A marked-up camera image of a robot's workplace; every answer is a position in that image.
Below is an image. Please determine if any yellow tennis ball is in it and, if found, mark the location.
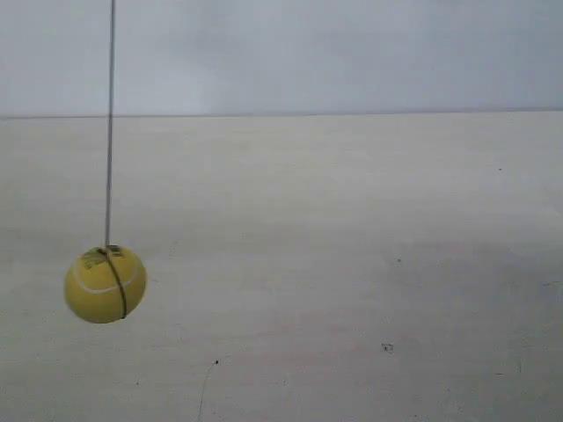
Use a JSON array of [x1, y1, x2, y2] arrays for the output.
[[64, 245, 148, 324]]

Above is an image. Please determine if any thin black hanging string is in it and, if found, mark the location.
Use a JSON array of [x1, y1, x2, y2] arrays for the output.
[[103, 0, 117, 247]]

